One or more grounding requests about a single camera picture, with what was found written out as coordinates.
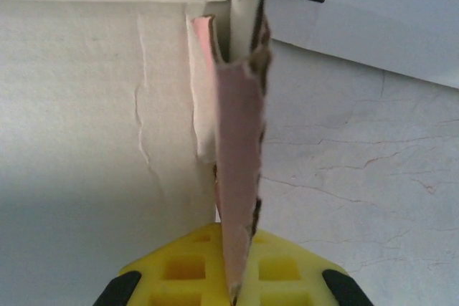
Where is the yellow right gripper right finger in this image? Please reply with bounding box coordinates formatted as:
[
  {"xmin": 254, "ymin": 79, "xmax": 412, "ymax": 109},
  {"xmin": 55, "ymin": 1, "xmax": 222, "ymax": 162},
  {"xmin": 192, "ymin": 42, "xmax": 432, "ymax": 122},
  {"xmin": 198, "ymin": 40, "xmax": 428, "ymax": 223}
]
[{"xmin": 236, "ymin": 229, "xmax": 376, "ymax": 306}]

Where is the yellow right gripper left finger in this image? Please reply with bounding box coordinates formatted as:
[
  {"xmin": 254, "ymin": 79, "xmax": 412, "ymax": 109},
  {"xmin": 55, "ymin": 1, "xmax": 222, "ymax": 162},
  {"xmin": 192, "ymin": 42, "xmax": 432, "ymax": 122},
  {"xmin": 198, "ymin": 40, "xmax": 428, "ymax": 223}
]
[{"xmin": 93, "ymin": 222, "xmax": 230, "ymax": 306}]

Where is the pink paper box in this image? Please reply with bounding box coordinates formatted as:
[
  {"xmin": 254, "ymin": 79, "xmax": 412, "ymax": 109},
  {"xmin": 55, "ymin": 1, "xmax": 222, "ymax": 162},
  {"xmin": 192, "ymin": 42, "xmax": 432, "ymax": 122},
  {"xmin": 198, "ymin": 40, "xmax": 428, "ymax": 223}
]
[{"xmin": 0, "ymin": 0, "xmax": 275, "ymax": 302}]

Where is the white paper box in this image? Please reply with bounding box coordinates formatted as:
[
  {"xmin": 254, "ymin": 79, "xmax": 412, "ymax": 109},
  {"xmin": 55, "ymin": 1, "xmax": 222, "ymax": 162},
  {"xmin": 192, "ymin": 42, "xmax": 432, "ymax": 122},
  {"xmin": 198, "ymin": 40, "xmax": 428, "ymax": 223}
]
[{"xmin": 263, "ymin": 0, "xmax": 459, "ymax": 90}]

